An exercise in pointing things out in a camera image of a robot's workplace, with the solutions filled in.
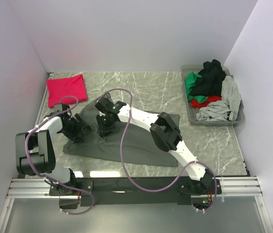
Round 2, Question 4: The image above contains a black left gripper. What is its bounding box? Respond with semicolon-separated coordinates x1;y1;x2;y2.
61;115;92;145

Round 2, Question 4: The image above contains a dark grey t shirt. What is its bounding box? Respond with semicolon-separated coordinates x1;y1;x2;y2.
63;100;178;167

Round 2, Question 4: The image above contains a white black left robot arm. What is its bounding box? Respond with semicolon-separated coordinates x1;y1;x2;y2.
15;113;92;195

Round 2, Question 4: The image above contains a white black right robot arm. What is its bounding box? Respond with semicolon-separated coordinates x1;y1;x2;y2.
95;102;217;194

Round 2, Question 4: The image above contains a folded pink t shirt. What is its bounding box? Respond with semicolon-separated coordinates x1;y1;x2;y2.
47;74;88;108

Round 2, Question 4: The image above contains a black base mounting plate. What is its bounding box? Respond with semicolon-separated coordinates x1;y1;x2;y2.
49;176;222;207

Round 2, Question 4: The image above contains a grey plastic bin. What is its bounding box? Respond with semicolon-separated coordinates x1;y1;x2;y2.
180;65;245;126

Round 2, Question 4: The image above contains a red t shirt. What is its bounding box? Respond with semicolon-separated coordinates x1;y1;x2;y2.
191;96;222;108

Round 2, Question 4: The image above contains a green t shirt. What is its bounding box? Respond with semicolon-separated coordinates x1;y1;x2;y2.
184;72;201;101

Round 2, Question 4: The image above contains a black t shirt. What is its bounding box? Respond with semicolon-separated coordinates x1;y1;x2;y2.
190;59;226;97

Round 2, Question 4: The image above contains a light grey t shirt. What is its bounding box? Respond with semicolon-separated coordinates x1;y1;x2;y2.
196;76;242;121

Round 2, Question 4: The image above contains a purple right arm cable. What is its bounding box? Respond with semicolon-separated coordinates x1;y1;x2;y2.
97;88;220;215

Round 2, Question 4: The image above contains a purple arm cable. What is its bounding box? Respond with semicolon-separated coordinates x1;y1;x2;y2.
23;96;95;216
97;88;220;215

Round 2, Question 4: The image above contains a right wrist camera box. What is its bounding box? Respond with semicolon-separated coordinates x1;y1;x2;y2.
95;98;126;114

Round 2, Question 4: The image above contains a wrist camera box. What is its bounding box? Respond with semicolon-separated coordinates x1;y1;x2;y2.
95;98;126;114
53;103;70;115

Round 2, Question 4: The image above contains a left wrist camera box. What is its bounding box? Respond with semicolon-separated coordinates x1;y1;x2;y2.
53;103;70;115

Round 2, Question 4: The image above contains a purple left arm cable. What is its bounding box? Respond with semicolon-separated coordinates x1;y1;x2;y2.
23;96;95;216

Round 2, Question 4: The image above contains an aluminium frame rail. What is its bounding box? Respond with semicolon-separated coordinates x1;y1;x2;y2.
6;177;263;199

